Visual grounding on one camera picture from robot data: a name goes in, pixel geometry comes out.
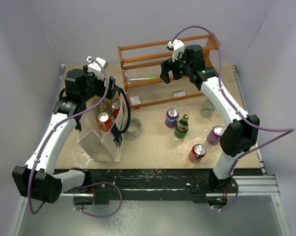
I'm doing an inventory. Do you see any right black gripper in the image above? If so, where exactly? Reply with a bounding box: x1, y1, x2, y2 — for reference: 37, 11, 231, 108
161, 50, 192, 84

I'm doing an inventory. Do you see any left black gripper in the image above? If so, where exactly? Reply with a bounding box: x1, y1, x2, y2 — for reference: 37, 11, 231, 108
80, 65, 117, 102

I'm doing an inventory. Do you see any red cola can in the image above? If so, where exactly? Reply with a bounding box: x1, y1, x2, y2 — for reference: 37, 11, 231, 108
110, 100, 121, 119
188, 144, 207, 163
98, 112, 113, 132

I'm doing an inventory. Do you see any clear glass bottle green cap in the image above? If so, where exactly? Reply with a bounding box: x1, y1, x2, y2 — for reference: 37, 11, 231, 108
96, 100, 111, 116

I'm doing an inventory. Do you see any purple Fanta can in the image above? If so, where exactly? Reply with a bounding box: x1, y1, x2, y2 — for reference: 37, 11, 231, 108
165, 108, 179, 128

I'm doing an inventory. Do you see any beige canvas tote bag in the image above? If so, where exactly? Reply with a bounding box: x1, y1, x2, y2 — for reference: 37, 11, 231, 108
78, 88, 131, 162

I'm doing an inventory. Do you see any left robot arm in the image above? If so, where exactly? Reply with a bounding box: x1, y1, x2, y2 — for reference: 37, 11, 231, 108
12, 60, 116, 204

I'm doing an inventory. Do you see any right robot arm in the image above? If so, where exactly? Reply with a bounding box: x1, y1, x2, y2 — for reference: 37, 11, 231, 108
160, 40, 260, 192

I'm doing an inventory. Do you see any green and white pen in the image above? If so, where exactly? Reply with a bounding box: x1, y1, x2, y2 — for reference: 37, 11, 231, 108
129, 77, 157, 82

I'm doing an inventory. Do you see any white card on shelf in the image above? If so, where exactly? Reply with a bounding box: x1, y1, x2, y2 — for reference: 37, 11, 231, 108
130, 95, 141, 105

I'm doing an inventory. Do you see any small red white packet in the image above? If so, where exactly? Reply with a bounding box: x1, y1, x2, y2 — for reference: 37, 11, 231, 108
173, 91, 186, 97

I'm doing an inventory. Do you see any clear tape roll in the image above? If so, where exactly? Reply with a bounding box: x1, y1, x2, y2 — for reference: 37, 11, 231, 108
125, 118, 142, 137

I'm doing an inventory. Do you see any orange wooden shelf rack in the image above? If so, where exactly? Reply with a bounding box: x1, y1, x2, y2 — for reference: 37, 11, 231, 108
118, 34, 219, 109

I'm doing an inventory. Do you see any purple soda can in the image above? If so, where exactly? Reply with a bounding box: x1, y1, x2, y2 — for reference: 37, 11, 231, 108
207, 125, 224, 145

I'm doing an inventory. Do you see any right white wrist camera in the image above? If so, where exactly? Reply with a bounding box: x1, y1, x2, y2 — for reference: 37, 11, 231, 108
167, 39, 185, 62

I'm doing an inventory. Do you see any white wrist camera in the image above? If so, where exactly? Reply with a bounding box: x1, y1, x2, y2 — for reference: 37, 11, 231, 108
167, 39, 185, 62
86, 56, 108, 81

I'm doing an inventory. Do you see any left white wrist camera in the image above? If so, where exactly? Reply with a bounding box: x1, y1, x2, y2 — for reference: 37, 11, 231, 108
86, 56, 108, 81

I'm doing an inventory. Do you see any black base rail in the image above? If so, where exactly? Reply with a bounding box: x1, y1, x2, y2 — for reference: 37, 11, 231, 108
67, 169, 237, 205

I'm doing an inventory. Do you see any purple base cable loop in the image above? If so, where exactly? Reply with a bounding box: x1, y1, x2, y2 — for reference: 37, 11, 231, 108
73, 181, 124, 218

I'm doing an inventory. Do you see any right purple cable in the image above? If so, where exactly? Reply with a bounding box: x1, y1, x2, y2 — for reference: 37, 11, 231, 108
172, 26, 296, 211

